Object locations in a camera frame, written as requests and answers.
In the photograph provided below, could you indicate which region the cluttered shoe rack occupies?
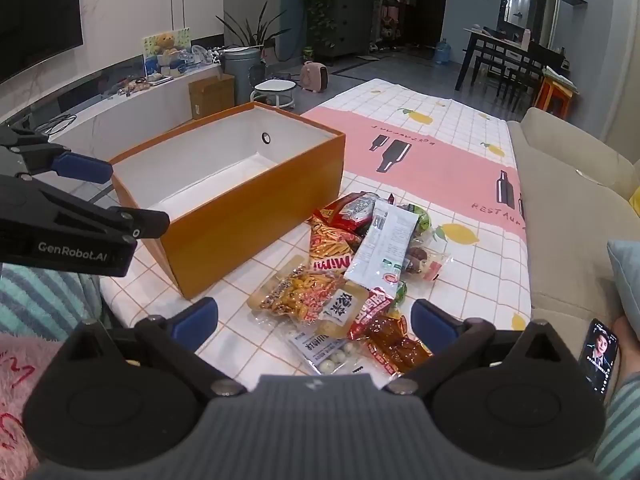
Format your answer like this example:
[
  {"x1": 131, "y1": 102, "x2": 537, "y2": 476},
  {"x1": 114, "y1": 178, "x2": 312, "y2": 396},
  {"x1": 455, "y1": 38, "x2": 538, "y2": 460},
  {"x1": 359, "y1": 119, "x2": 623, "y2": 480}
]
[{"x1": 377, "y1": 0, "x2": 416, "y2": 51}]

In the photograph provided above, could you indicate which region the white packet of round candies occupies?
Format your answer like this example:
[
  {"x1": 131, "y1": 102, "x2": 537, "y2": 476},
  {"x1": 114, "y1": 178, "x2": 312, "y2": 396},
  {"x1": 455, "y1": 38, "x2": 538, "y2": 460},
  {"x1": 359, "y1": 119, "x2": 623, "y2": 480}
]
[{"x1": 285, "y1": 325, "x2": 361, "y2": 376}]

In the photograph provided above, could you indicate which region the black cable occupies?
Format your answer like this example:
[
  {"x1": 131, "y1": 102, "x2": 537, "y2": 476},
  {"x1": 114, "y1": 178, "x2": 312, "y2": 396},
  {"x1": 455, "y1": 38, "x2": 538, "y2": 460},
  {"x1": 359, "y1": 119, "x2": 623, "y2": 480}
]
[{"x1": 30, "y1": 114, "x2": 78, "y2": 136}]

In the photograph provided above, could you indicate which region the long-leaf potted plant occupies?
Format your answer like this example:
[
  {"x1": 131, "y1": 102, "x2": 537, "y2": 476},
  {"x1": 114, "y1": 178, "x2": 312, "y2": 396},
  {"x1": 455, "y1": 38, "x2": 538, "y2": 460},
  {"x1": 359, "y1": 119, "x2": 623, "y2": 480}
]
[{"x1": 215, "y1": 2, "x2": 293, "y2": 91}]

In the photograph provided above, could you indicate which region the orange storage box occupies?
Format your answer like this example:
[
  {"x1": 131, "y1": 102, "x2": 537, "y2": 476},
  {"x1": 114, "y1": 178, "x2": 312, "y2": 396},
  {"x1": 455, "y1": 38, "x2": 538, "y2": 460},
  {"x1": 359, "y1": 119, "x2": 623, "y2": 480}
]
[{"x1": 109, "y1": 101, "x2": 347, "y2": 300}]

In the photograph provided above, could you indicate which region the clear packet yellow fried snack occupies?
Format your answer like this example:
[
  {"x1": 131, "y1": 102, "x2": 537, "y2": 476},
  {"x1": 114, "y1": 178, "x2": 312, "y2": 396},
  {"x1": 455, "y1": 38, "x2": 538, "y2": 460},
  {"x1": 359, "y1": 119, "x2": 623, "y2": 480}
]
[{"x1": 247, "y1": 255, "x2": 346, "y2": 323}]

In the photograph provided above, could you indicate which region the grey plant pot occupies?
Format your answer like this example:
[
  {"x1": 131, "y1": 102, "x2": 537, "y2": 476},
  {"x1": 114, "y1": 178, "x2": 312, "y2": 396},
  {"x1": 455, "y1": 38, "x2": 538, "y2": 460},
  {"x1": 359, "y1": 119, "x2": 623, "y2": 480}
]
[{"x1": 220, "y1": 46, "x2": 263, "y2": 106}]

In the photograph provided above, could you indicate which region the brown cardboard carton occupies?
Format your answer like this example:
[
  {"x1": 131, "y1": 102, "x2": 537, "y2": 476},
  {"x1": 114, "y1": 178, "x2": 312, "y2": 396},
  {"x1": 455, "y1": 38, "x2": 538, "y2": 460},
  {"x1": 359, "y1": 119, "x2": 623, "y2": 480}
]
[{"x1": 188, "y1": 74, "x2": 236, "y2": 121}]

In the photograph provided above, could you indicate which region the long white snack packet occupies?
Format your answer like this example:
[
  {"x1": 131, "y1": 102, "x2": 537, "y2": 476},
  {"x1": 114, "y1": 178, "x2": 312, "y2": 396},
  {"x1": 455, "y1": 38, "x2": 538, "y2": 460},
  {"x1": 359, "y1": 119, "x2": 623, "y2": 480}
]
[{"x1": 345, "y1": 199, "x2": 432, "y2": 288}]

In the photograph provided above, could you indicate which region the orange stool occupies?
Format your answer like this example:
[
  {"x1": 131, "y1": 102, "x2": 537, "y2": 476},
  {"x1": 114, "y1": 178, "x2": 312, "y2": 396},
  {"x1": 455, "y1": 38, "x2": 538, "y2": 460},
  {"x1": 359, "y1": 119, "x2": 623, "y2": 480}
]
[{"x1": 534, "y1": 77, "x2": 576, "y2": 118}]

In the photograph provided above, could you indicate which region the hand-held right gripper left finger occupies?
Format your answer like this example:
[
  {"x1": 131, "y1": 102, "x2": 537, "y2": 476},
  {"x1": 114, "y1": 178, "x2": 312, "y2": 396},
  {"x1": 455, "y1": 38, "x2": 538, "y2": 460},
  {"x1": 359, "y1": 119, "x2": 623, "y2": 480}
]
[{"x1": 60, "y1": 297, "x2": 247, "y2": 399}]

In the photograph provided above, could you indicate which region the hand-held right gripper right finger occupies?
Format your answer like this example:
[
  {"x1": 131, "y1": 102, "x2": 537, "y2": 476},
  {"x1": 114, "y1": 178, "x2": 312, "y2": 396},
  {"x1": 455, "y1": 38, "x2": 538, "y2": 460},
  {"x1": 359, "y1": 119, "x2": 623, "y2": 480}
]
[{"x1": 385, "y1": 299, "x2": 569, "y2": 396}]

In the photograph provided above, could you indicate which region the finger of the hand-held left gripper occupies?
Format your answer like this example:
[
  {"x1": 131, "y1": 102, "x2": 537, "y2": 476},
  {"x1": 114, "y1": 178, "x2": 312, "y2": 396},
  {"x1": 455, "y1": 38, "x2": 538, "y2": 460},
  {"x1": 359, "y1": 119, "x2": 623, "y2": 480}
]
[
  {"x1": 0, "y1": 175, "x2": 171, "y2": 242},
  {"x1": 0, "y1": 125, "x2": 114, "y2": 185}
]

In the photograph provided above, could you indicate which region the small red snack packet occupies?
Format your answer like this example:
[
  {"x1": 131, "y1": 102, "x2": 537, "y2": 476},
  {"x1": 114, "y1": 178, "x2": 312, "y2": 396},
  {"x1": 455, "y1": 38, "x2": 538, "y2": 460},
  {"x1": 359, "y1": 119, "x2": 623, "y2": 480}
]
[{"x1": 347, "y1": 287, "x2": 401, "y2": 341}]

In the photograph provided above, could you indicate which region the black dining chair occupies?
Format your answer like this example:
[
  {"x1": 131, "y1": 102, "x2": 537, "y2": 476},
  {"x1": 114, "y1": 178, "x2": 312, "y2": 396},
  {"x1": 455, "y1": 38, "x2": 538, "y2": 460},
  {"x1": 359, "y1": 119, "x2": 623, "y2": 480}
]
[{"x1": 495, "y1": 42, "x2": 551, "y2": 106}]

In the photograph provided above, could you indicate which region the clutter of small trinkets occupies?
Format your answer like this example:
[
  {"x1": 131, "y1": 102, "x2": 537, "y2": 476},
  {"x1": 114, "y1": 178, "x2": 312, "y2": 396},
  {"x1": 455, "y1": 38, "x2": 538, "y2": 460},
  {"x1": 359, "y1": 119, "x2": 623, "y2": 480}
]
[{"x1": 102, "y1": 75, "x2": 173, "y2": 96}]

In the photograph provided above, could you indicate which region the beige packet black print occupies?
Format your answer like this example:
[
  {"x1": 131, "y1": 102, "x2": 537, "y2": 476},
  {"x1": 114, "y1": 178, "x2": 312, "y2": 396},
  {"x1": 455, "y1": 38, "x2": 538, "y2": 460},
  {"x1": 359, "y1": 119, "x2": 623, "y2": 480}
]
[{"x1": 315, "y1": 282, "x2": 373, "y2": 341}]

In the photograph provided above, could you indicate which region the orange red crisps packet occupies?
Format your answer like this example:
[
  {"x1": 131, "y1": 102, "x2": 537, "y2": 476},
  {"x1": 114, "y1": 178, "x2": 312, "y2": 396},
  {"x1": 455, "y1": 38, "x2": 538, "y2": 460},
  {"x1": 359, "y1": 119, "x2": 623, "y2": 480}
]
[{"x1": 307, "y1": 220, "x2": 368, "y2": 276}]

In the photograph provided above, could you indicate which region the wall mirror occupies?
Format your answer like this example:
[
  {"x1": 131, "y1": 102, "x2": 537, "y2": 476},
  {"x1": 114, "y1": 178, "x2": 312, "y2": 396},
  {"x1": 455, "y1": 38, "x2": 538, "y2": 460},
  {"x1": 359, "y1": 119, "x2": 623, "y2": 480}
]
[{"x1": 504, "y1": 0, "x2": 538, "y2": 28}]

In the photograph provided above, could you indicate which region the light blue cushion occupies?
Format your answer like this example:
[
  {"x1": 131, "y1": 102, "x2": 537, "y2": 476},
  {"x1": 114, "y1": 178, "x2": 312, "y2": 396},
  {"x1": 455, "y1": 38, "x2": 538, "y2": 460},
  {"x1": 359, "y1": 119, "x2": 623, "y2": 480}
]
[{"x1": 607, "y1": 240, "x2": 640, "y2": 328}]

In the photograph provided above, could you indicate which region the black smartphone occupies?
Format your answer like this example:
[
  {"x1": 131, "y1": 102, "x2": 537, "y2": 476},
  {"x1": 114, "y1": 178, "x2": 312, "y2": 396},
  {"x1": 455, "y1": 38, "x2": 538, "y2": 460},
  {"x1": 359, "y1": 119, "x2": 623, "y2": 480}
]
[{"x1": 578, "y1": 318, "x2": 620, "y2": 403}]

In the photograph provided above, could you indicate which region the black television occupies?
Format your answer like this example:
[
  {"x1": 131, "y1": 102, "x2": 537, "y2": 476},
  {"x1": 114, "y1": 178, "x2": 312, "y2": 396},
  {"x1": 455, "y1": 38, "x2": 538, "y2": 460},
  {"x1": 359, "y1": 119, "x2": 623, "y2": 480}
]
[{"x1": 0, "y1": 0, "x2": 85, "y2": 86}]

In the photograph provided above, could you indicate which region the clear packet of dark plums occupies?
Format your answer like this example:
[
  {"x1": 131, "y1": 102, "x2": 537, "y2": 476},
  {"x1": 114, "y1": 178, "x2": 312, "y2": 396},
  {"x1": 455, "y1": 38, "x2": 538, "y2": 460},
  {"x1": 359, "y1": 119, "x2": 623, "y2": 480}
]
[{"x1": 402, "y1": 240, "x2": 451, "y2": 281}]

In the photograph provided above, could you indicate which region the pink bag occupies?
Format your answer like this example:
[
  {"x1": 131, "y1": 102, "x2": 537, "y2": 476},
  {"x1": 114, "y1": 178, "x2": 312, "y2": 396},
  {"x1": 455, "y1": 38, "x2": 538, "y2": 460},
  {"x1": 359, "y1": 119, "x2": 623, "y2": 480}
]
[{"x1": 301, "y1": 61, "x2": 331, "y2": 93}]

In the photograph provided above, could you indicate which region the white round stool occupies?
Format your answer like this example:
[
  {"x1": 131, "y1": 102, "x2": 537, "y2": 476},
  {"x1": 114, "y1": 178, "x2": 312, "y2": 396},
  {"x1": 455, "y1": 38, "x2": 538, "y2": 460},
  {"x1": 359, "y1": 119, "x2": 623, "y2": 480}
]
[{"x1": 250, "y1": 78, "x2": 297, "y2": 111}]

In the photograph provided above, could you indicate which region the pink fluffy blanket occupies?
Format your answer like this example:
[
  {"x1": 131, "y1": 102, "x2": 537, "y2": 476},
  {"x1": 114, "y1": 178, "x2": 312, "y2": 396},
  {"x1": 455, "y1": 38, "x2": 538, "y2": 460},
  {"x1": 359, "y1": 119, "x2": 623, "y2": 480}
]
[{"x1": 0, "y1": 332, "x2": 66, "y2": 480}]

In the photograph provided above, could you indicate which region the stack of papers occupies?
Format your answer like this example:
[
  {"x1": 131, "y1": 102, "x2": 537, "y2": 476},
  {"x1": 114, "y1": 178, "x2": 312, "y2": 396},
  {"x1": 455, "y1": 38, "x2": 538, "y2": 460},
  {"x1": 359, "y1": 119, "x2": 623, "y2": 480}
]
[{"x1": 542, "y1": 65, "x2": 581, "y2": 93}]

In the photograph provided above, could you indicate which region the dark drawer cabinet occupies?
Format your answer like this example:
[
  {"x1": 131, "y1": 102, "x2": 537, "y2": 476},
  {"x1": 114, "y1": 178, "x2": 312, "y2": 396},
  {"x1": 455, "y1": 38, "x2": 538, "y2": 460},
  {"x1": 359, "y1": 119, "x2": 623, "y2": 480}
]
[{"x1": 320, "y1": 0, "x2": 376, "y2": 58}]

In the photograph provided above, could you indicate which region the beige sofa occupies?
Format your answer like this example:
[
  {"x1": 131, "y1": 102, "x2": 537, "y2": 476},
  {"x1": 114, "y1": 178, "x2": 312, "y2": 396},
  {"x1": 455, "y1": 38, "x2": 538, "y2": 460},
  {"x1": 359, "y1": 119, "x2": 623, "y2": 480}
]
[{"x1": 505, "y1": 106, "x2": 640, "y2": 341}]

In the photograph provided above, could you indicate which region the teddy bear picture card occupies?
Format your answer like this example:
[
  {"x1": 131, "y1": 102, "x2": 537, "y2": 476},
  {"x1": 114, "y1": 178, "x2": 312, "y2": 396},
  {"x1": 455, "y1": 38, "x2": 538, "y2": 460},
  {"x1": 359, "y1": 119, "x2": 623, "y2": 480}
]
[{"x1": 142, "y1": 27, "x2": 193, "y2": 78}]

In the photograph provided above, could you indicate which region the orange braised meat packet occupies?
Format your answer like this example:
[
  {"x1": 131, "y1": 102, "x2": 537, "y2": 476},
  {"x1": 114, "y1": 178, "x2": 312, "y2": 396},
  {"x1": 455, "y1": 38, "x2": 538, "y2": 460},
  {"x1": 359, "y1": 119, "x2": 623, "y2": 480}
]
[{"x1": 365, "y1": 312, "x2": 433, "y2": 376}]

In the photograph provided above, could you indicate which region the dark dining table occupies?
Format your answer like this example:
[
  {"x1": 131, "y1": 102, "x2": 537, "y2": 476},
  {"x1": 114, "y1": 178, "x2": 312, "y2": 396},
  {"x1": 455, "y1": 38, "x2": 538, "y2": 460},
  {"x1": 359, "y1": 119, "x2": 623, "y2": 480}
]
[{"x1": 455, "y1": 27, "x2": 536, "y2": 91}]

